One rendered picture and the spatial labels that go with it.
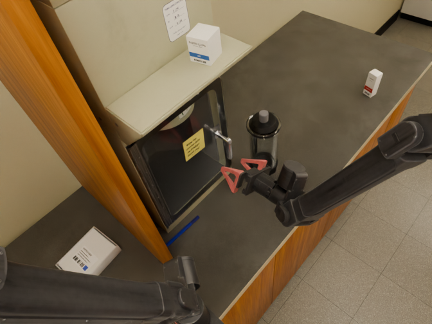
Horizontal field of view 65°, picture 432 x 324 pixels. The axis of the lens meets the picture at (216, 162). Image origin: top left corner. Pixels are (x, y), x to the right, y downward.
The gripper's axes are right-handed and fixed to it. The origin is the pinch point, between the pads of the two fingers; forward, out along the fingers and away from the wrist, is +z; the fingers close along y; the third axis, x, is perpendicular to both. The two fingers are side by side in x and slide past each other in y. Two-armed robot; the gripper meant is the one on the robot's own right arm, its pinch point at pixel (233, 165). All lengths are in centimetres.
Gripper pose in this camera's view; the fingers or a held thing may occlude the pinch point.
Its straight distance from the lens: 99.2
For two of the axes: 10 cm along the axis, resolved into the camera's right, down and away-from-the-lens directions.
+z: -7.4, -4.8, 4.8
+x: -2.3, 8.5, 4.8
